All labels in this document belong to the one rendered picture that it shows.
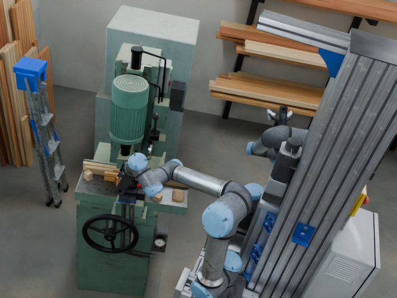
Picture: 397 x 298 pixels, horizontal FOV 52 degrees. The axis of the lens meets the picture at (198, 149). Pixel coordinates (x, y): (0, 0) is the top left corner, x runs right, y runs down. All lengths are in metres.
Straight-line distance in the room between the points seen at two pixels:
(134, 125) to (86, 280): 1.23
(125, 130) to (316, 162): 0.93
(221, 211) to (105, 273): 1.43
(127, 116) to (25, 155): 1.89
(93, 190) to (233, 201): 0.97
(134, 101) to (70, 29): 2.68
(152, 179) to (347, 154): 0.77
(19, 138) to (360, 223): 2.67
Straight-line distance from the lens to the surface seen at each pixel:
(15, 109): 3.45
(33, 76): 2.74
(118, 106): 1.95
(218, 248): 1.57
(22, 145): 3.65
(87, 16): 4.40
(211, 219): 1.46
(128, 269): 2.66
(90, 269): 2.72
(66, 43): 4.59
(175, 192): 2.25
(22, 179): 3.65
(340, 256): 1.83
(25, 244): 3.19
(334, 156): 1.56
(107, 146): 2.68
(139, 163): 1.68
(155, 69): 2.11
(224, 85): 3.97
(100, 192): 2.22
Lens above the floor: 2.47
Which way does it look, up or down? 37 degrees down
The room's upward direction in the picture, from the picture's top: 13 degrees clockwise
